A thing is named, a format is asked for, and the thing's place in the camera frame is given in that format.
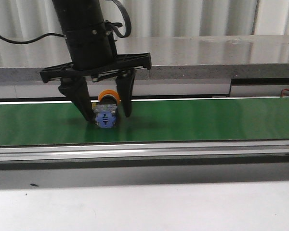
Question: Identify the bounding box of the black cable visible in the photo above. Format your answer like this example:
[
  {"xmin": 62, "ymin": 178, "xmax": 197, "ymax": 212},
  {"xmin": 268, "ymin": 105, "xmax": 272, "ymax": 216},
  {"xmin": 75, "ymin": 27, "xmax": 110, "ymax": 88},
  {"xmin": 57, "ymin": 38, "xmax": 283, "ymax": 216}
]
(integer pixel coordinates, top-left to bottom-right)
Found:
[{"xmin": 0, "ymin": 26, "xmax": 66, "ymax": 45}]

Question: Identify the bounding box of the aluminium conveyor frame rail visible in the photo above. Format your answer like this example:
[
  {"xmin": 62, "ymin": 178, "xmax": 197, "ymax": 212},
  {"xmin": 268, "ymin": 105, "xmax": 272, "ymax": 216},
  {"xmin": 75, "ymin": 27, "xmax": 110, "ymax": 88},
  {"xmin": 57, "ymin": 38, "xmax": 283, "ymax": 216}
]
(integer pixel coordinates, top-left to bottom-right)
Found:
[{"xmin": 0, "ymin": 140, "xmax": 289, "ymax": 161}]

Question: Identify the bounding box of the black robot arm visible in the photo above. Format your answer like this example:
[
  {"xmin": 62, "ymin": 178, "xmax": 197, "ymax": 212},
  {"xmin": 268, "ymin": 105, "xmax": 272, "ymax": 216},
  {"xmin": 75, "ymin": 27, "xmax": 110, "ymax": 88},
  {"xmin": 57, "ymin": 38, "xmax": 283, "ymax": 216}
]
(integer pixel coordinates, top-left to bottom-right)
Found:
[{"xmin": 40, "ymin": 0, "xmax": 152, "ymax": 122}]

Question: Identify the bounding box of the yellow push button switch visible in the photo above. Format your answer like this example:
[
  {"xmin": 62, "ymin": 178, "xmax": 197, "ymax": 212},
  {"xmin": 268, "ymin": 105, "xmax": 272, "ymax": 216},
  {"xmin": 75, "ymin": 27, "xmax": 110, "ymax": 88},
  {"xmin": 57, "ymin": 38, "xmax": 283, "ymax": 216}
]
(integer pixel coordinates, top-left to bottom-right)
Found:
[{"xmin": 92, "ymin": 90, "xmax": 120, "ymax": 128}]

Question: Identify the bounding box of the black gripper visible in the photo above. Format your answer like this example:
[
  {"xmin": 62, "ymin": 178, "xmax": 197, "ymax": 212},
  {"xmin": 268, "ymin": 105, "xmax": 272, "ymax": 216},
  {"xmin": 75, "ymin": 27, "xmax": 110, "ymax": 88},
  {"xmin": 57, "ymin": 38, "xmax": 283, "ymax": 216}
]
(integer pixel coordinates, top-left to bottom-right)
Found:
[{"xmin": 40, "ymin": 21, "xmax": 152, "ymax": 122}]

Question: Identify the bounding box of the green conveyor belt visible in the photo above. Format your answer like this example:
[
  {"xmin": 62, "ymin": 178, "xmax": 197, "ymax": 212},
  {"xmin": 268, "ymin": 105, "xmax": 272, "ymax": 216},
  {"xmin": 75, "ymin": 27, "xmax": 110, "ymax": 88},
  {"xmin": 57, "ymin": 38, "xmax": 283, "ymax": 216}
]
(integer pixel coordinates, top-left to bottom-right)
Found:
[{"xmin": 0, "ymin": 97, "xmax": 289, "ymax": 146}]

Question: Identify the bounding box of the grey granite counter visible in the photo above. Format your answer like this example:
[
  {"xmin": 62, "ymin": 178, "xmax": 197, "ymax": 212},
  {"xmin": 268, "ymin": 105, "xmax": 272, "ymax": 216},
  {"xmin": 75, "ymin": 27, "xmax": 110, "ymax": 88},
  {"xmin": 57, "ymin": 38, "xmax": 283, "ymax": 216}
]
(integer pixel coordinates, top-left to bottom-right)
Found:
[{"xmin": 0, "ymin": 35, "xmax": 289, "ymax": 83}]

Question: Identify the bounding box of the white pleated curtain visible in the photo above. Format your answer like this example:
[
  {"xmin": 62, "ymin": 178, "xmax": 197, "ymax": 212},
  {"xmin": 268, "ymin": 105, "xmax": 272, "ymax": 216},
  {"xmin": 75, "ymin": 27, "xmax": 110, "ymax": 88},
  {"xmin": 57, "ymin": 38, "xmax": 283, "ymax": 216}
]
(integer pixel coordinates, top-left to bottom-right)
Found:
[{"xmin": 0, "ymin": 0, "xmax": 289, "ymax": 39}]

